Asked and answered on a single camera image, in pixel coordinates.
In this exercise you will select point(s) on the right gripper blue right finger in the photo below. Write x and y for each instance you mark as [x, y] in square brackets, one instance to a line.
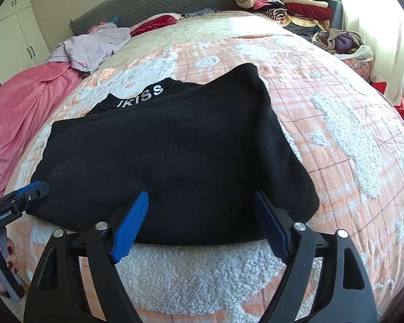
[273, 223]

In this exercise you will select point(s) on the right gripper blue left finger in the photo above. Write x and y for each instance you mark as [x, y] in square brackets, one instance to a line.
[126, 223]

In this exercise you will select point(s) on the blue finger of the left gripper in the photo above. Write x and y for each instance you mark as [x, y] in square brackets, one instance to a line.
[33, 189]
[45, 190]

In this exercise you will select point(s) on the black IKISS long-sleeve shirt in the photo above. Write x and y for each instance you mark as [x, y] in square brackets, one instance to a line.
[200, 152]

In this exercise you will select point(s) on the bag of loose clothes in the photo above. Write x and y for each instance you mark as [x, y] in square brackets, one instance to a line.
[343, 44]

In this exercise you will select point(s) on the stack of folded clothes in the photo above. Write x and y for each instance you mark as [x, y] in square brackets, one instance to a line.
[302, 17]

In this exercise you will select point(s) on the pink duvet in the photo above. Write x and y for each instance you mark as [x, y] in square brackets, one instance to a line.
[26, 101]

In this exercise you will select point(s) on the orange white plaid blanket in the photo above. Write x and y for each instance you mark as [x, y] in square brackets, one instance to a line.
[347, 135]

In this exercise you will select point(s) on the white wardrobe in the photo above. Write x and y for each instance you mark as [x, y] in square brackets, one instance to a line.
[22, 45]

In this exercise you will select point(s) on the lilac crumpled garment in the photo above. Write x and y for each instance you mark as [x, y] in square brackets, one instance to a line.
[87, 52]

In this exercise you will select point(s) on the red gift bag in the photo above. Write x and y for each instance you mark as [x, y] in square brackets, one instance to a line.
[396, 98]

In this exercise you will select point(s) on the grey quilted headboard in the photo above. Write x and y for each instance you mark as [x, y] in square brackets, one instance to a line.
[130, 12]

